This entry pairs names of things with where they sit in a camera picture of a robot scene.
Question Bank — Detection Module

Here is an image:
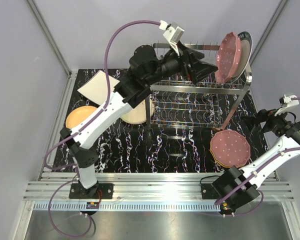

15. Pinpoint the cream bordered plate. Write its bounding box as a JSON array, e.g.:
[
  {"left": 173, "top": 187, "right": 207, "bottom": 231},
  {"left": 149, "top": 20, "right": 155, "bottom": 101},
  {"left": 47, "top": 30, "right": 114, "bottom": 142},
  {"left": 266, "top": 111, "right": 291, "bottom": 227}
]
[{"left": 120, "top": 100, "right": 147, "bottom": 125}]

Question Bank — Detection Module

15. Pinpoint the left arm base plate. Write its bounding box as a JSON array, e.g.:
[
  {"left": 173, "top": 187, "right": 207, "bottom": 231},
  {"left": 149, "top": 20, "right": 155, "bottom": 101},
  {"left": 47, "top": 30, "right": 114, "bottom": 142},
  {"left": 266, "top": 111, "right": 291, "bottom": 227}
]
[{"left": 68, "top": 182, "right": 114, "bottom": 200}]

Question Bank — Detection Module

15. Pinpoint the grey green-rimmed plate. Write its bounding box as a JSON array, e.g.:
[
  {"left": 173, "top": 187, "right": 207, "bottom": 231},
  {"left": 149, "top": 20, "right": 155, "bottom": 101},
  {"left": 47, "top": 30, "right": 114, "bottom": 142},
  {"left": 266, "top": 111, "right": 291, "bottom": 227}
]
[{"left": 230, "top": 31, "right": 253, "bottom": 82}]

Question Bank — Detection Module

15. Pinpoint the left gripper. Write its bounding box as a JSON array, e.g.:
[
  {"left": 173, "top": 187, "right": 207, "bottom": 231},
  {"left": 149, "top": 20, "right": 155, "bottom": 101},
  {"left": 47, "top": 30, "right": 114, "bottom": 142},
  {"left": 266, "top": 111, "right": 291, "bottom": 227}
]
[{"left": 145, "top": 40, "right": 218, "bottom": 86}]

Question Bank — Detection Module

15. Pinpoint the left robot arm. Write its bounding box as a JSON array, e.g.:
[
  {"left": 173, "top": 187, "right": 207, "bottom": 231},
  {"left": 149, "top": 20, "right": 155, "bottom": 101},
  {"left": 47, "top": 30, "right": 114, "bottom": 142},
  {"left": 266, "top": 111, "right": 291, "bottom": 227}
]
[{"left": 60, "top": 42, "right": 218, "bottom": 199}]

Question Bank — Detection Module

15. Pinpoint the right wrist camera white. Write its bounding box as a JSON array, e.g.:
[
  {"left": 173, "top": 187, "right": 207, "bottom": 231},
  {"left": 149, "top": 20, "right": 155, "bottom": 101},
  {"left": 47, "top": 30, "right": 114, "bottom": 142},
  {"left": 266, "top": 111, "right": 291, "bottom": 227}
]
[{"left": 274, "top": 94, "right": 299, "bottom": 117}]

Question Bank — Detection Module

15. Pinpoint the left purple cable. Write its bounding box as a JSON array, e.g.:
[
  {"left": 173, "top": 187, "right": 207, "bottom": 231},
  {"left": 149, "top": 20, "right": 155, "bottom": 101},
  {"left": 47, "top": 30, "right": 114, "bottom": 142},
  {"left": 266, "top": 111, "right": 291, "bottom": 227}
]
[{"left": 44, "top": 19, "right": 163, "bottom": 237}]

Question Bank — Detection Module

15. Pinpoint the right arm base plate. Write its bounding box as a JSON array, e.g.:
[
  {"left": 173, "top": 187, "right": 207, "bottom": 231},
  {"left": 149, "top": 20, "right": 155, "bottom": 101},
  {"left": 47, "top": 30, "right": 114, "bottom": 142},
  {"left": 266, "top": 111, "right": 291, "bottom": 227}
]
[{"left": 200, "top": 183, "right": 219, "bottom": 200}]

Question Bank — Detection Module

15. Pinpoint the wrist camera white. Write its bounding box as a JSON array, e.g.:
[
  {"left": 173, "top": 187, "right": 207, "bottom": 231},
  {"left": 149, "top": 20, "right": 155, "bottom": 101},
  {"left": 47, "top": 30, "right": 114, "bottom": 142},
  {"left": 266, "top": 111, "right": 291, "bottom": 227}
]
[
  {"left": 159, "top": 20, "right": 185, "bottom": 57},
  {"left": 274, "top": 94, "right": 299, "bottom": 117}
]

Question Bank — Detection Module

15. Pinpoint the pink dotted plate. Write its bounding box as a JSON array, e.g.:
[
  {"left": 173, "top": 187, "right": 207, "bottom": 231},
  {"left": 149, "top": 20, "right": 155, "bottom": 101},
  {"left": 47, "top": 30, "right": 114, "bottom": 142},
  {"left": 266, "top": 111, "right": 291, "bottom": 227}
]
[
  {"left": 214, "top": 31, "right": 242, "bottom": 84},
  {"left": 210, "top": 129, "right": 251, "bottom": 168}
]

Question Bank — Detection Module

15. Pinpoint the purple cable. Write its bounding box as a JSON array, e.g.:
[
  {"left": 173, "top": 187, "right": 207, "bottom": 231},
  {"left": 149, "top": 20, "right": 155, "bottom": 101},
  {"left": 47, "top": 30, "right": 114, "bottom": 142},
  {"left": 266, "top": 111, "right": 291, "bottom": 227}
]
[
  {"left": 213, "top": 96, "right": 300, "bottom": 216},
  {"left": 44, "top": 19, "right": 163, "bottom": 237}
]

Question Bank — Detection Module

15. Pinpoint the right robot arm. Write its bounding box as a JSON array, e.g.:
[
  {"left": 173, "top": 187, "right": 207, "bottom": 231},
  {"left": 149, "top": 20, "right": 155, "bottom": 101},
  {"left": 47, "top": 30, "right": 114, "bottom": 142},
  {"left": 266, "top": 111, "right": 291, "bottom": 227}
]
[{"left": 211, "top": 109, "right": 300, "bottom": 211}]

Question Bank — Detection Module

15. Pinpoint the yellow dotted plate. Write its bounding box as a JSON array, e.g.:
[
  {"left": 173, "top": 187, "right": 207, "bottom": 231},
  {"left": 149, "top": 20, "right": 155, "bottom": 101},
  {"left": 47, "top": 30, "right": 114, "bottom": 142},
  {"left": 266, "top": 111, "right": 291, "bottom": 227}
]
[{"left": 209, "top": 149, "right": 231, "bottom": 168}]

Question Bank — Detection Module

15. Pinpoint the stainless steel dish rack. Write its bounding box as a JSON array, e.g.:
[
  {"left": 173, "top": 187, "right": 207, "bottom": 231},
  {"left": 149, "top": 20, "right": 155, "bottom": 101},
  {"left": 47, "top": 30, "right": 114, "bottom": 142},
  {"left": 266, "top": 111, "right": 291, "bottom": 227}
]
[{"left": 142, "top": 41, "right": 253, "bottom": 132}]

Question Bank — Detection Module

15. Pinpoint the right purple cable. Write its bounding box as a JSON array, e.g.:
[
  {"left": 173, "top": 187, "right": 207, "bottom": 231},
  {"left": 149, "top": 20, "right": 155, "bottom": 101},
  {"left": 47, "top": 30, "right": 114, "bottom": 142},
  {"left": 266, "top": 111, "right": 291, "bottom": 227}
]
[{"left": 213, "top": 96, "right": 300, "bottom": 216}]

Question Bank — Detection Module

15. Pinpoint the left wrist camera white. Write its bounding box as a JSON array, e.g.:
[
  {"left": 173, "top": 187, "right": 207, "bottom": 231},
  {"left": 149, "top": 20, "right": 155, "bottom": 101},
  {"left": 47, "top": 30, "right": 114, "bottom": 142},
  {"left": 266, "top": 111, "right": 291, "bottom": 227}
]
[{"left": 159, "top": 20, "right": 185, "bottom": 57}]

